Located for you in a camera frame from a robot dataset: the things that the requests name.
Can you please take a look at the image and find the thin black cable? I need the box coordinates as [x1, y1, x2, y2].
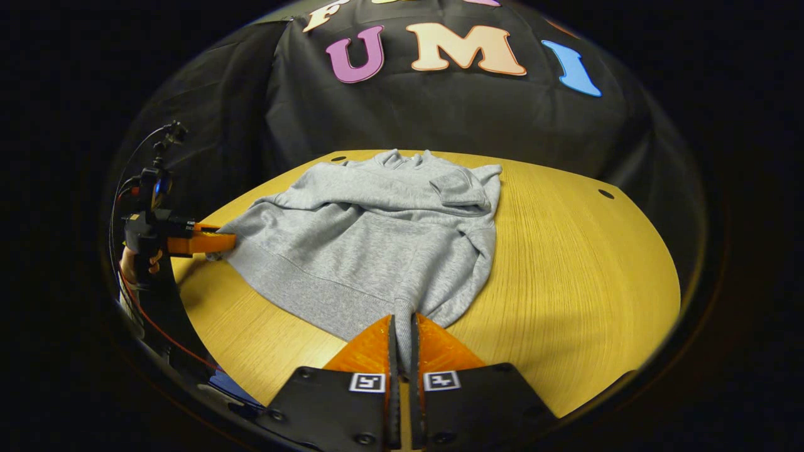
[108, 124, 167, 277]

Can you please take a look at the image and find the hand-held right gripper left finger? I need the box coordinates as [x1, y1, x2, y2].
[256, 314, 403, 452]

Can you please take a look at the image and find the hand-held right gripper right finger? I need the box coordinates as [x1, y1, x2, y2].
[410, 313, 558, 450]

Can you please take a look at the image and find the thin red cable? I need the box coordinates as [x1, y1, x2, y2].
[118, 264, 222, 372]

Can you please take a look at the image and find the black backdrop cloth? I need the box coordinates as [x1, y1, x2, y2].
[110, 0, 707, 277]

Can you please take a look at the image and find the grey sweatshirt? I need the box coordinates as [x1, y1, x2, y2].
[217, 149, 503, 377]

